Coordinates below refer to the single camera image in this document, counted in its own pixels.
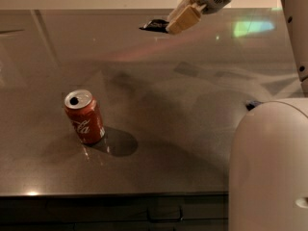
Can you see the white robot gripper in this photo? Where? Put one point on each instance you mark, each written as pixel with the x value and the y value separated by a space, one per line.
pixel 189 13

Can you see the black chocolate RXBAR wrapper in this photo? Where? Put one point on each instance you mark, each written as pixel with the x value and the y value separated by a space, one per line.
pixel 155 25

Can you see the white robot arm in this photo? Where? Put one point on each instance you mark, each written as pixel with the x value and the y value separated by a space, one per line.
pixel 268 169

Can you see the blue snack bar wrapper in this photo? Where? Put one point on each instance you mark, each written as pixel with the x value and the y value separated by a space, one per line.
pixel 250 105

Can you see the red Coca-Cola can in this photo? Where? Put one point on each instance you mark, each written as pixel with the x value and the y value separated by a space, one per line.
pixel 83 111

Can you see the dark drawer handle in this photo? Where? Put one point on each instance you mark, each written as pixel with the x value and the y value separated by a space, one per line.
pixel 164 214

